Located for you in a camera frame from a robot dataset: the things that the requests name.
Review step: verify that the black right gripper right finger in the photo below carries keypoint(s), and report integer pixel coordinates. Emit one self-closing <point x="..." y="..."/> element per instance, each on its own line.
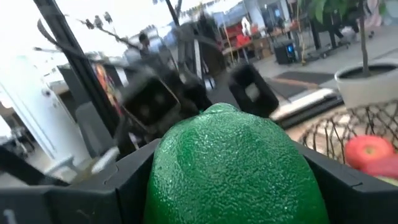
<point x="357" y="202"/>

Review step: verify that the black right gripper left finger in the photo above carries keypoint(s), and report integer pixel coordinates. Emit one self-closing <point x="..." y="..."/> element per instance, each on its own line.
<point x="77" y="205"/>

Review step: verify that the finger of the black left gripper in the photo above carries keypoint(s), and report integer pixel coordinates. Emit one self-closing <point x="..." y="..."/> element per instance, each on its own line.
<point x="149" y="102"/>
<point x="239" y="81"/>

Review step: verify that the green pear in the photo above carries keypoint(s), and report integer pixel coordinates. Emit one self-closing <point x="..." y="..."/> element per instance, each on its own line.
<point x="390" y="181"/>

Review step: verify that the green lime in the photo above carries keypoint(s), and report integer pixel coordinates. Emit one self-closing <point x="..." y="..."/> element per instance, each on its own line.
<point x="230" y="171"/>

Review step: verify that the dark brown wicker basket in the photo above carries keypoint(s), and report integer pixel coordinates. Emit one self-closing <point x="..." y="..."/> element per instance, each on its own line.
<point x="306" y="140"/>

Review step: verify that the red storage bins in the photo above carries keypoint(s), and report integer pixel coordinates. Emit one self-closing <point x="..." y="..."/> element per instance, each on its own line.
<point x="239" y="35"/>

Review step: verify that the black box with blue light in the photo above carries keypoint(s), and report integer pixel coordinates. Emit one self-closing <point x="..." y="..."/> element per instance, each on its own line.
<point x="284" y="53"/>

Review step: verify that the person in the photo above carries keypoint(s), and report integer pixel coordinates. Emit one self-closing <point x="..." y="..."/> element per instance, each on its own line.
<point x="143" y="38"/>

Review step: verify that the tall white cabinet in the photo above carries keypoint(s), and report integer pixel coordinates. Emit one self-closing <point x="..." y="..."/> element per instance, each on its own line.
<point x="37" y="118"/>

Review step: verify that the green plant in white pot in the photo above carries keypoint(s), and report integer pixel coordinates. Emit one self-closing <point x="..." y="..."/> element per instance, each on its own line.
<point x="367" y="90"/>

